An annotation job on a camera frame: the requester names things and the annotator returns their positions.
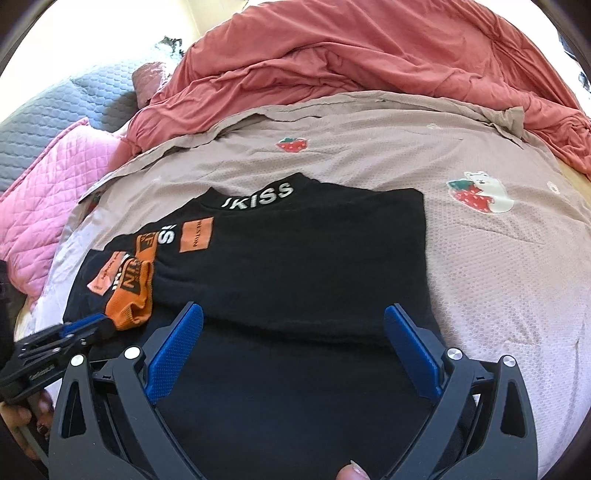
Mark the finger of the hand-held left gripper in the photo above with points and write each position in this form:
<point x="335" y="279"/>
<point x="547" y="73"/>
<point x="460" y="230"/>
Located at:
<point x="81" y="326"/>

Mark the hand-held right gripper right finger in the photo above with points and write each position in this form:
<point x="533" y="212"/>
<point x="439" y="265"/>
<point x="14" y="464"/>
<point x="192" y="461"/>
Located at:
<point x="411" y="350"/>

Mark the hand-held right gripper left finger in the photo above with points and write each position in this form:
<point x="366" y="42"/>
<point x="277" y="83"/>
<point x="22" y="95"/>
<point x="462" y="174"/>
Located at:
<point x="178" y="350"/>

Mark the black sweater with orange patches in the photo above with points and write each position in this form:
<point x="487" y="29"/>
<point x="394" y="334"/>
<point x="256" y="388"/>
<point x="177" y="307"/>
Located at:
<point x="300" y="258"/>

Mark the person's left hand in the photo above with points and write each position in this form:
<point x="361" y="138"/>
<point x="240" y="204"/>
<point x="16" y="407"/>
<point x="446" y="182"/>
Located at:
<point x="23" y="413"/>

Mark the person's right hand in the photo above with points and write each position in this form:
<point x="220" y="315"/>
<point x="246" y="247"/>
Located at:
<point x="352" y="470"/>

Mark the pale lilac bed sheet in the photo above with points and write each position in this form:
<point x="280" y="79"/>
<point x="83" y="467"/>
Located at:
<point x="69" y="263"/>

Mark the beige strawberry print blanket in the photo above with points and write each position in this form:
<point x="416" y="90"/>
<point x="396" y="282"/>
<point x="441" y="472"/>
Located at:
<point x="461" y="258"/>

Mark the pink quilted pillow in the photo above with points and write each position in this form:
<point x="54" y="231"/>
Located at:
<point x="55" y="194"/>

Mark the dusty rose quilted pillow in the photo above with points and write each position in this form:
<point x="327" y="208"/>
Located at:
<point x="150" y="76"/>

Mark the coral red duvet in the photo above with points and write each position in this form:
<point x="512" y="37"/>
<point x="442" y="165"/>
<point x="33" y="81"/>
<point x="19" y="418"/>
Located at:
<point x="369" y="60"/>

